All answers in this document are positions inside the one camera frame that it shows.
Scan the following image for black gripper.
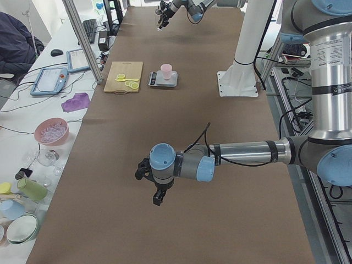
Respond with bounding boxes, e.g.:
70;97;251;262
157;4;177;28
153;180;174;205

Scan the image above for pink plastic cup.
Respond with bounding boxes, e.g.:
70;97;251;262
160;64;172;80

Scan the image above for silver digital kitchen scale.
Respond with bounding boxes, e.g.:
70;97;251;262
147;70;178;87

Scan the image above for green cup lying down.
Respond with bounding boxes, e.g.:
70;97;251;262
17;178;48;202

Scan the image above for light blue cup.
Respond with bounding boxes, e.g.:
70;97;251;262
1;200;25;221

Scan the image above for yellow cup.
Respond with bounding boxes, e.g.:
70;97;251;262
0;182;12;195

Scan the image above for bamboo cutting board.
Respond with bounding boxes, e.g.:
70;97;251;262
103;62;143;94

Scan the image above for black power adapter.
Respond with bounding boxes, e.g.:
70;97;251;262
98;31;109;51

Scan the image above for lemon slice near knife tip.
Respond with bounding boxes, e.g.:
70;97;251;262
116;73;125;80

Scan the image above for black keyboard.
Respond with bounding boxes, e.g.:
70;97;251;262
82;19;97;43

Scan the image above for yellow plastic knife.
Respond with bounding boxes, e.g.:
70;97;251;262
115;78;140;82

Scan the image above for blue teach pendant far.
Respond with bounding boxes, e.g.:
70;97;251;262
66;49;90;73

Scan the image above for blue teach pendant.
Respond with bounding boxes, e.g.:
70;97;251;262
30;68;68;96
66;49;90;73

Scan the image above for black computer mouse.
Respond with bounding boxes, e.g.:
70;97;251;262
50;49;63;57

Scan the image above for purple cloth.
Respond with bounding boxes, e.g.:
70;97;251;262
61;92;90;113

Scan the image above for wine glass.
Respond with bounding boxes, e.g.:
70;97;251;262
36;149;59;167

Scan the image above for pink bowl with ice cubes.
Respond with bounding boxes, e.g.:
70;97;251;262
34;118;69;146

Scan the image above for blue teach pendant near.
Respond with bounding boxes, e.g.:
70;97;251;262
30;68;68;96

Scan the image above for green and white bowl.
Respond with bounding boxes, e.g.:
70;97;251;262
6;214;39;244

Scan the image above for person in dark jacket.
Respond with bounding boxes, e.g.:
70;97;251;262
1;12;45;83

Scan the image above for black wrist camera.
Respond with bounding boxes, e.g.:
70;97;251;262
135;158;154;182

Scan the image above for aluminium frame post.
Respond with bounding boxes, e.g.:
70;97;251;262
62;0;103;84

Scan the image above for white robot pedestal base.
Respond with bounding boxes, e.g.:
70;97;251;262
217;0;276;97

